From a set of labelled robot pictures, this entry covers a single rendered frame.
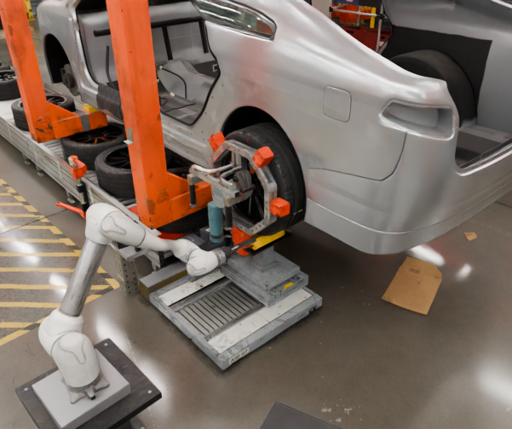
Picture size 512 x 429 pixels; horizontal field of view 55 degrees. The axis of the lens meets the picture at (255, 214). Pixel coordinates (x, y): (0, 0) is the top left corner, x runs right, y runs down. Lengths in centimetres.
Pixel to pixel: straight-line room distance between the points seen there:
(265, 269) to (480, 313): 143
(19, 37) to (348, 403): 366
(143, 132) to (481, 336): 238
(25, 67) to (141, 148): 193
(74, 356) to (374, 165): 158
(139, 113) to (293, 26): 97
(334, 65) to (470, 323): 191
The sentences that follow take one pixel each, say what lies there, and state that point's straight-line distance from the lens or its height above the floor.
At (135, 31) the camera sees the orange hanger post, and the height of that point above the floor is 172.
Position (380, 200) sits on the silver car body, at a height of 107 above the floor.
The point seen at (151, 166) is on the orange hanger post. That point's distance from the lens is 303.
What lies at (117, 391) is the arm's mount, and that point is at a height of 36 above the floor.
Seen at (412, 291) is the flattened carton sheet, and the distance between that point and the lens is 360.
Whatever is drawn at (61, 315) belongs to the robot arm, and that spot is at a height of 63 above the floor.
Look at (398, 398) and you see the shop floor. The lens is 293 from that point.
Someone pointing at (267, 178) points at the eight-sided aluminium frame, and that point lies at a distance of 273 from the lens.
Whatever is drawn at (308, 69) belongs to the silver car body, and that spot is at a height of 159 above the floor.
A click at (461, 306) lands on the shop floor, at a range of 360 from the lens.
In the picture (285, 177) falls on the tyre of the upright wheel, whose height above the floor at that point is 100.
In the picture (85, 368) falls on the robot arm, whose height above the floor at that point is 51.
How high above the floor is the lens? 220
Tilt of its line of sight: 31 degrees down
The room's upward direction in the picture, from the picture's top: 1 degrees counter-clockwise
